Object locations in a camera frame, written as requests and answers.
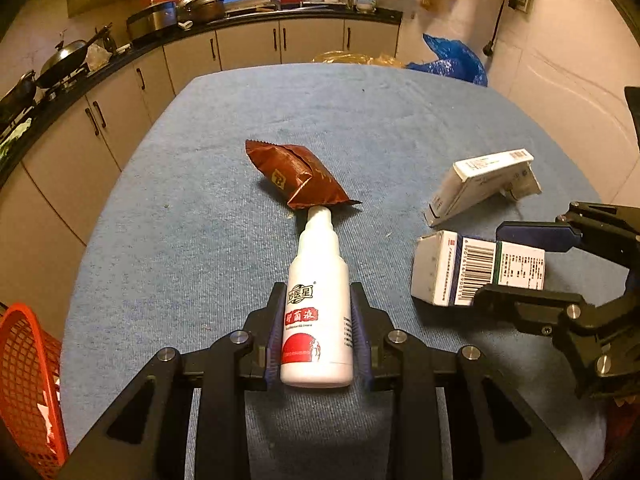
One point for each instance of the white green medicine box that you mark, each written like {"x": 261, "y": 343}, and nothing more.
{"x": 448, "y": 268}

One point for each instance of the red brown snack bag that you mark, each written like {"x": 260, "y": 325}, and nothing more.
{"x": 298, "y": 174}

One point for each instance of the dark cooking pot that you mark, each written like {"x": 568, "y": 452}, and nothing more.
{"x": 200, "y": 11}

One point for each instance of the white spray bottle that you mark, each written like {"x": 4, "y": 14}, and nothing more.
{"x": 317, "y": 325}

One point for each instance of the silver rice cooker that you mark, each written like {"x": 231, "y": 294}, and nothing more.
{"x": 151, "y": 21}

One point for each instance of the long white medicine box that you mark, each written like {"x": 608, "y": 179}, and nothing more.
{"x": 470, "y": 181}

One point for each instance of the yellow plastic bag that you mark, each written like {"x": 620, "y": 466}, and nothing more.
{"x": 343, "y": 57}

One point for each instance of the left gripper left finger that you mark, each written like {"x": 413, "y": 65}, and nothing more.
{"x": 275, "y": 308}

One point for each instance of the green rag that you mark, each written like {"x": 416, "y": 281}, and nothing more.
{"x": 13, "y": 137}

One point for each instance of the black wok with lid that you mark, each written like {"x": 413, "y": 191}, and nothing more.
{"x": 67, "y": 59}

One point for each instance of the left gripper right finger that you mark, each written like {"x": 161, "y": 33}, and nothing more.
{"x": 362, "y": 347}

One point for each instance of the blue tablecloth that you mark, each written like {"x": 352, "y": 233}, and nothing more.
{"x": 244, "y": 171}

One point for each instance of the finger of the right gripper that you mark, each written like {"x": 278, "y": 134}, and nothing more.
{"x": 530, "y": 311}
{"x": 549, "y": 236}

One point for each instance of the red plastic basket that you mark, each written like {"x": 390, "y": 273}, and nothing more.
{"x": 30, "y": 391}

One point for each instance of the blue plastic bag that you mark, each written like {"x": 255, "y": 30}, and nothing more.
{"x": 454, "y": 60}

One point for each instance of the black frying pan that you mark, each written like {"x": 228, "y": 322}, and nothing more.
{"x": 20, "y": 97}

